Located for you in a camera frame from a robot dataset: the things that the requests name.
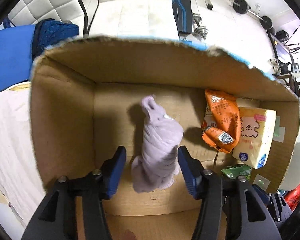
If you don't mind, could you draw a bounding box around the white padded chair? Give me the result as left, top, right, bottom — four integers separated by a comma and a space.
89, 0, 179, 40
8, 0, 88, 36

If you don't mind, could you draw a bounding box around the yellow tissue pack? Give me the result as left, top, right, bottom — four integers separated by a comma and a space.
232, 107, 276, 169

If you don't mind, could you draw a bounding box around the orange snack packet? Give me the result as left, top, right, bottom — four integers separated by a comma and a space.
202, 89, 241, 154

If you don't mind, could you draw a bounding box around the grey table cloth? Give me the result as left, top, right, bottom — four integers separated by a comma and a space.
0, 82, 45, 227

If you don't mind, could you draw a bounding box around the dark wooden chair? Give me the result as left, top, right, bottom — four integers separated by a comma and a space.
273, 73, 300, 98

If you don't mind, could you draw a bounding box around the black blue weight bench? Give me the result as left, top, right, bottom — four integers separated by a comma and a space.
172, 0, 192, 34

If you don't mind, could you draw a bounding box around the left white padded chair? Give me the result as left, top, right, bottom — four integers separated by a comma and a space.
8, 0, 88, 36

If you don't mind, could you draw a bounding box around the green snack packet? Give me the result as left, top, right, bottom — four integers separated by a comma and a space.
221, 164, 252, 180

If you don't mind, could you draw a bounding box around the small dumbbell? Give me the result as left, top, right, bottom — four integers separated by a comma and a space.
192, 13, 209, 41

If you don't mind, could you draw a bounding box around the floor barbell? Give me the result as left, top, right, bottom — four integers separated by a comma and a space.
232, 0, 275, 35

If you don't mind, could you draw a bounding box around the purple soft cloth toy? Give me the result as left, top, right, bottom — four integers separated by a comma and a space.
131, 95, 184, 193

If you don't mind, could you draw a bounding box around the right white padded chair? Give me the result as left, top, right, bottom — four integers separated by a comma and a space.
89, 0, 179, 40

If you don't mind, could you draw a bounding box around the red snack packet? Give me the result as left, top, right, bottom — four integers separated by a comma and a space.
284, 184, 300, 211

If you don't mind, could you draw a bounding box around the black speaker box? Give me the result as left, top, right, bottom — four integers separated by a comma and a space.
275, 30, 289, 43

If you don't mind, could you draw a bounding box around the grey plastic chair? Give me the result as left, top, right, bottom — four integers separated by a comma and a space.
279, 142, 300, 191

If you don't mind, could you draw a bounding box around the dark blue cloth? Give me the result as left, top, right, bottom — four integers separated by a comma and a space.
32, 18, 79, 60

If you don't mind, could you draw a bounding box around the blue foam mat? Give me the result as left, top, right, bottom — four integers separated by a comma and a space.
0, 24, 35, 91

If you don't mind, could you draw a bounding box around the open cardboard box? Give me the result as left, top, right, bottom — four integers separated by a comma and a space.
23, 37, 299, 239

